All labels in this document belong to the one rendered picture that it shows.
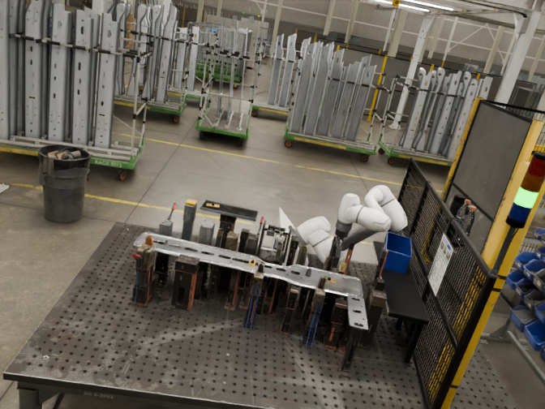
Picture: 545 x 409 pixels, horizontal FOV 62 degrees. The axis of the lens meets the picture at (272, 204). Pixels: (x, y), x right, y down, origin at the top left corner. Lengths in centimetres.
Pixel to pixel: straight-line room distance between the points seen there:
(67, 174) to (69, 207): 38
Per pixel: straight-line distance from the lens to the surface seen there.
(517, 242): 220
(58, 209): 516
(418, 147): 1042
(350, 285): 277
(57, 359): 249
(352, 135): 985
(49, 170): 496
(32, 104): 683
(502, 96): 927
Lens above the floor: 235
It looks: 22 degrees down
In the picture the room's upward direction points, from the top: 12 degrees clockwise
